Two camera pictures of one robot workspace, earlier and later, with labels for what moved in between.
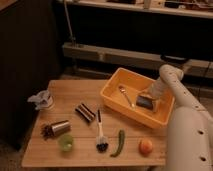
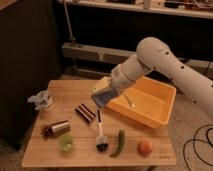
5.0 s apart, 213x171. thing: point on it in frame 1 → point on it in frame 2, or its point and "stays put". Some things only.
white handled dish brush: x=101 y=141 stays put
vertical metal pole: x=69 y=26 stays put
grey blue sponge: x=144 y=102 → x=102 y=98
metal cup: x=60 y=128 stays put
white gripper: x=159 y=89 → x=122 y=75
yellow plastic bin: x=123 y=87 stays put
